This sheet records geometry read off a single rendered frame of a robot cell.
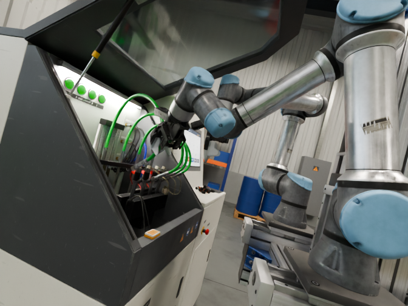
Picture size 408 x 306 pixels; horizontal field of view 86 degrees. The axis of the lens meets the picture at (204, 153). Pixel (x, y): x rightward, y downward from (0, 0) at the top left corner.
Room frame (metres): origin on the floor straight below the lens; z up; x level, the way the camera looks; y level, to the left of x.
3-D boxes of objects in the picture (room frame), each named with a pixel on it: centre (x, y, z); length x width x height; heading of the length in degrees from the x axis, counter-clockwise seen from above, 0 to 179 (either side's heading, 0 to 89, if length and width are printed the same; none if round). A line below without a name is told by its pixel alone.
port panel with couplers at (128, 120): (1.28, 0.45, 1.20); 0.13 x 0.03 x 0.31; 164
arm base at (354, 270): (0.54, -0.40, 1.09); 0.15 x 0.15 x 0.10
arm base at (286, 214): (1.03, -0.47, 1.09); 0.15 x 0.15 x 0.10
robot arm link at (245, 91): (0.93, -0.12, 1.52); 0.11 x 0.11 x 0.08; 35
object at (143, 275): (0.91, 0.03, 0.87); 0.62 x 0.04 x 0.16; 164
